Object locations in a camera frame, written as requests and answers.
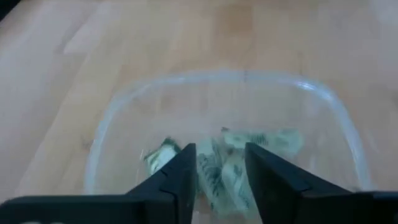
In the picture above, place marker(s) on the green white stevia packet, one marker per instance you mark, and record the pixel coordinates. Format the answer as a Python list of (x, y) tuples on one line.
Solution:
[(211, 174), (236, 180), (161, 155), (267, 140)]

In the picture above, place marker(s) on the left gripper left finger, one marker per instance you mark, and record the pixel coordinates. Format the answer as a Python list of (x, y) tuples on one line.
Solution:
[(161, 205)]

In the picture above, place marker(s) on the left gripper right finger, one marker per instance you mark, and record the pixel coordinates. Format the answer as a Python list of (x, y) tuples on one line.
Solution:
[(286, 199)]

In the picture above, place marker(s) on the clear plastic container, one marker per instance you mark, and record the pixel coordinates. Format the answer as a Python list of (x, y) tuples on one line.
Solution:
[(217, 76)]

